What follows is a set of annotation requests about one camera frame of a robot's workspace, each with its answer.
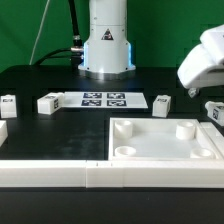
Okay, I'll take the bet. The white right fence piece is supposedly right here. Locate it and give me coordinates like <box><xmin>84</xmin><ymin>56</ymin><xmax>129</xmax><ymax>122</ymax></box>
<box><xmin>201</xmin><ymin>122</ymin><xmax>224</xmax><ymax>158</ymax></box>

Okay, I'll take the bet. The white square tabletop tray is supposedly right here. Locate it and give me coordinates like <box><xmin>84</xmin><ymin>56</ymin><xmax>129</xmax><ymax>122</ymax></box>
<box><xmin>108</xmin><ymin>118</ymin><xmax>224</xmax><ymax>161</ymax></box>

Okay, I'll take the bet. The white fence piece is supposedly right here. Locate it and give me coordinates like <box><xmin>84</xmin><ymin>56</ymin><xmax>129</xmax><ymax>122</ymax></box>
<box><xmin>201</xmin><ymin>122</ymin><xmax>224</xmax><ymax>158</ymax></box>
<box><xmin>0</xmin><ymin>120</ymin><xmax>8</xmax><ymax>147</ymax></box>

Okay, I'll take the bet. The white marker sheet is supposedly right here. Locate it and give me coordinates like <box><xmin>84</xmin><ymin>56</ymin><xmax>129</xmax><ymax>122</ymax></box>
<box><xmin>63</xmin><ymin>92</ymin><xmax>148</xmax><ymax>109</ymax></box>

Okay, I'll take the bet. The white left fence piece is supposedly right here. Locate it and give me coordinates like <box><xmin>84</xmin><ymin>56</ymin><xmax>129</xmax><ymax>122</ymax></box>
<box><xmin>0</xmin><ymin>120</ymin><xmax>8</xmax><ymax>147</ymax></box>

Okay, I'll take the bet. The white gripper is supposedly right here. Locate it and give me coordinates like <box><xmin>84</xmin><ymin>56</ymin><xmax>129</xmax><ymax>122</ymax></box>
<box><xmin>177</xmin><ymin>25</ymin><xmax>224</xmax><ymax>98</ymax></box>

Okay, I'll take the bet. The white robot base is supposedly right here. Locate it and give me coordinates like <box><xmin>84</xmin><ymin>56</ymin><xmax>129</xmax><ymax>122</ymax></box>
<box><xmin>78</xmin><ymin>0</ymin><xmax>136</xmax><ymax>80</ymax></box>

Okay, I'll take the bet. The white thin cable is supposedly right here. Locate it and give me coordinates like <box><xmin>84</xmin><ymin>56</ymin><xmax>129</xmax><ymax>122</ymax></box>
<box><xmin>29</xmin><ymin>0</ymin><xmax>52</xmax><ymax>66</ymax></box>

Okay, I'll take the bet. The black cable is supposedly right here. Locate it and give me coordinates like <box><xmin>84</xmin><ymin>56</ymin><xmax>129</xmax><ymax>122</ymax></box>
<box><xmin>33</xmin><ymin>0</ymin><xmax>84</xmax><ymax>66</ymax></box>

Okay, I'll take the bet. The white front fence bar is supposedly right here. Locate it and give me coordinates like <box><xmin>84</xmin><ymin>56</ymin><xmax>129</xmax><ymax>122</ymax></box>
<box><xmin>0</xmin><ymin>160</ymin><xmax>224</xmax><ymax>188</ymax></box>

